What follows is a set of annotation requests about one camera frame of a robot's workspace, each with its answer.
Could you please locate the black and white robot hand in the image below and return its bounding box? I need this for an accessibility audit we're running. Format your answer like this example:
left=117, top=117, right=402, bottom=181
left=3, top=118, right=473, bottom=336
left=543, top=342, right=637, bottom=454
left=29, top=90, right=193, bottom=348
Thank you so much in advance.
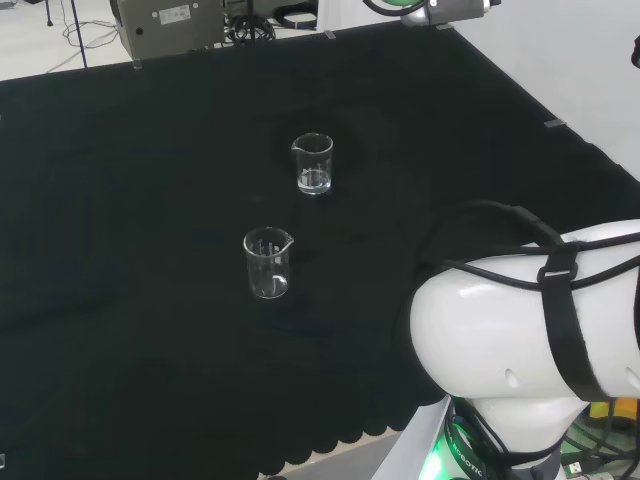
left=362, top=0, right=503, bottom=29

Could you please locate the thin dark tripod leg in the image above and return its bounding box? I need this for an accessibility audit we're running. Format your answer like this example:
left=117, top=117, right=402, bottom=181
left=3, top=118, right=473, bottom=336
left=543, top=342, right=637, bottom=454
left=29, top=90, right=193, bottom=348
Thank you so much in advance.
left=71, top=0, right=90, bottom=69

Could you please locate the clear glass beaker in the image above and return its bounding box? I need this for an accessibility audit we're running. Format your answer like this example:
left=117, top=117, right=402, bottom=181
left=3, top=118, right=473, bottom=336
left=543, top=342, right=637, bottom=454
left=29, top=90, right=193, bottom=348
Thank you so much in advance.
left=242, top=226, right=295, bottom=300
left=291, top=132, right=335, bottom=196

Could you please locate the grey metal equipment box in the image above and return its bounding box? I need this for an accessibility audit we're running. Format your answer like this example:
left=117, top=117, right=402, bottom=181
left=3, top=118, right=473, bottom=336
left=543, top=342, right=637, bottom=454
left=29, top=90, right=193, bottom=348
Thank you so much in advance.
left=108, top=0, right=227, bottom=60

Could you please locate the grey floor cable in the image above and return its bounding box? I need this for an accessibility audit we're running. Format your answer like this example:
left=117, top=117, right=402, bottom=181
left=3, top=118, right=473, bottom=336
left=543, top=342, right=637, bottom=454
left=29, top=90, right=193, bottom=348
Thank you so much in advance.
left=61, top=18, right=122, bottom=50

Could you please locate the black bench cloth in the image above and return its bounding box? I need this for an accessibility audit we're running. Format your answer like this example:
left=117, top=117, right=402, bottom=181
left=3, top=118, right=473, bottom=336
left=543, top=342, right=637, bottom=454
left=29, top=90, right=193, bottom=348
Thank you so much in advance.
left=0, top=20, right=640, bottom=477

